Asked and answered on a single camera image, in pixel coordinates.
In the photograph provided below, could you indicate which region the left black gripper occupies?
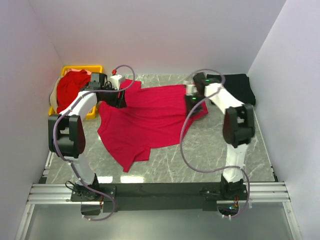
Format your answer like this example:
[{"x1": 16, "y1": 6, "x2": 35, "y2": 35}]
[{"x1": 101, "y1": 83, "x2": 127, "y2": 109}]

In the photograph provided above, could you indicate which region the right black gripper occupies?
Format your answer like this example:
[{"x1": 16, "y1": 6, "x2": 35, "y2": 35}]
[{"x1": 183, "y1": 92, "x2": 207, "y2": 119}]

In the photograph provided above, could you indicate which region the crimson red t shirt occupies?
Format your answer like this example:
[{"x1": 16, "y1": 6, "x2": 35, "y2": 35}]
[{"x1": 96, "y1": 78, "x2": 210, "y2": 173}]

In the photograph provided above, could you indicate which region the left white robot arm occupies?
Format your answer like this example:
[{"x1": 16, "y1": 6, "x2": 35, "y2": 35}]
[{"x1": 48, "y1": 72, "x2": 126, "y2": 201}]

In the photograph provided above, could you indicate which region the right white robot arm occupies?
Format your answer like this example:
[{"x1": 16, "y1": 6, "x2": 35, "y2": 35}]
[{"x1": 179, "y1": 69, "x2": 255, "y2": 200}]

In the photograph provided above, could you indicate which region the yellow plastic basket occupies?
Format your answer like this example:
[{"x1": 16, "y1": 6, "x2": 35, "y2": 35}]
[{"x1": 60, "y1": 65, "x2": 104, "y2": 120}]

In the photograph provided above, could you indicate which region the folded black t shirt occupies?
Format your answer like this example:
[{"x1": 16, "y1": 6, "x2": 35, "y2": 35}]
[{"x1": 206, "y1": 73, "x2": 257, "y2": 106}]

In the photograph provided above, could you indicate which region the dark red t shirt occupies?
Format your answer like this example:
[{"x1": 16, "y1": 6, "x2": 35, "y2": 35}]
[{"x1": 56, "y1": 69, "x2": 91, "y2": 113}]

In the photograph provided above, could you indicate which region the beige cloth in basket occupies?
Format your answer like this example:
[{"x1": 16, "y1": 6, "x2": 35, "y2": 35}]
[{"x1": 49, "y1": 76, "x2": 63, "y2": 112}]

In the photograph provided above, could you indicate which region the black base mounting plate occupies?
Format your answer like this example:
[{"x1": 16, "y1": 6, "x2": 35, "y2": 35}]
[{"x1": 69, "y1": 181, "x2": 251, "y2": 216}]

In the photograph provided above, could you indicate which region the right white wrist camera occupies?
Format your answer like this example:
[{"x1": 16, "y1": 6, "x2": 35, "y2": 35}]
[{"x1": 183, "y1": 80, "x2": 198, "y2": 96}]

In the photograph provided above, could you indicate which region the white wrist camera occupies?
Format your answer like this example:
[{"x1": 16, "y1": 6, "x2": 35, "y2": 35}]
[
  {"x1": 109, "y1": 74, "x2": 126, "y2": 90},
  {"x1": 183, "y1": 80, "x2": 198, "y2": 96}
]

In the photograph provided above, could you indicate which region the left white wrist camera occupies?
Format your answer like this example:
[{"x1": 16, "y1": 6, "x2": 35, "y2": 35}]
[{"x1": 109, "y1": 74, "x2": 126, "y2": 90}]

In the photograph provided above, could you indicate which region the aluminium frame rail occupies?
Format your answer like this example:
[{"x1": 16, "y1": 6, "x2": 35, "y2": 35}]
[{"x1": 26, "y1": 182, "x2": 291, "y2": 205}]

